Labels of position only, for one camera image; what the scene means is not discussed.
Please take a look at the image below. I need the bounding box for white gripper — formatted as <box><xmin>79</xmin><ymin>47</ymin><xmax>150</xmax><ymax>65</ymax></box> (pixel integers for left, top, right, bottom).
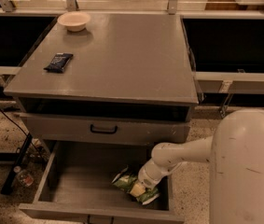
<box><xmin>130</xmin><ymin>159</ymin><xmax>172</xmax><ymax>197</ymax></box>

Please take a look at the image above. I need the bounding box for closed grey upper drawer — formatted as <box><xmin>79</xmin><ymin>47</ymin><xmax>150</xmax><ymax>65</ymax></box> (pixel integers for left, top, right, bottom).
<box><xmin>21</xmin><ymin>113</ymin><xmax>189</xmax><ymax>146</ymax></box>

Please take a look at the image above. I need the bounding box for black cable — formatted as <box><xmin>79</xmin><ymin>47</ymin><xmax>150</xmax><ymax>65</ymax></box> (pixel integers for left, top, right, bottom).
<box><xmin>0</xmin><ymin>97</ymin><xmax>47</xmax><ymax>163</ymax></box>

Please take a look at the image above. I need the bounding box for dark blue snack packet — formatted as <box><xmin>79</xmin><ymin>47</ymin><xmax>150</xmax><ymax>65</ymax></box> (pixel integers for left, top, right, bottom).
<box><xmin>44</xmin><ymin>53</ymin><xmax>73</xmax><ymax>73</ymax></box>

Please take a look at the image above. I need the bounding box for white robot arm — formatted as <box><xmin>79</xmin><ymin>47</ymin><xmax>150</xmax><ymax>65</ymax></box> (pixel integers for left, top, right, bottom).
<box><xmin>138</xmin><ymin>109</ymin><xmax>264</xmax><ymax>224</ymax></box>

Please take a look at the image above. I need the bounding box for clear plastic bottle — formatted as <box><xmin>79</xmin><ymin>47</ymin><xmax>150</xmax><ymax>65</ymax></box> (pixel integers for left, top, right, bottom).
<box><xmin>13</xmin><ymin>166</ymin><xmax>34</xmax><ymax>187</ymax></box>

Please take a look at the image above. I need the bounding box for open grey lower drawer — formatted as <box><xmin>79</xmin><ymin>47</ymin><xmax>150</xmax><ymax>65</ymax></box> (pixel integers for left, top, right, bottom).
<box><xmin>20</xmin><ymin>142</ymin><xmax>184</xmax><ymax>224</ymax></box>

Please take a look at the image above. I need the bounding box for green jalapeno chip bag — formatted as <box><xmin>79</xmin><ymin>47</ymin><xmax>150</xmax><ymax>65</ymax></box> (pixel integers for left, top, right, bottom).
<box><xmin>112</xmin><ymin>167</ymin><xmax>160</xmax><ymax>205</ymax></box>

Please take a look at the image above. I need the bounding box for black drawer handle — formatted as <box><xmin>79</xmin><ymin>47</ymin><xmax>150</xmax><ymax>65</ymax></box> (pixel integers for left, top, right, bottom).
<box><xmin>90</xmin><ymin>124</ymin><xmax>118</xmax><ymax>134</ymax></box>

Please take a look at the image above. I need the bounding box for black metal stand leg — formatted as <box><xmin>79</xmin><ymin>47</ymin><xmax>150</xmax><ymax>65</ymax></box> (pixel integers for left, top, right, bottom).
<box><xmin>0</xmin><ymin>133</ymin><xmax>32</xmax><ymax>195</ymax></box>

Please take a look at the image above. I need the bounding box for grey drawer cabinet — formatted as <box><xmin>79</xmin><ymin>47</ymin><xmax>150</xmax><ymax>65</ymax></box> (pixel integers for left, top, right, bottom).
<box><xmin>3</xmin><ymin>12</ymin><xmax>200</xmax><ymax>224</ymax></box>

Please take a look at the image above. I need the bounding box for cream ceramic bowl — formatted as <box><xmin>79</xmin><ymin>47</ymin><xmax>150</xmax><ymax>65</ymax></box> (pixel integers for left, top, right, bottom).
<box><xmin>57</xmin><ymin>11</ymin><xmax>90</xmax><ymax>32</ymax></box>

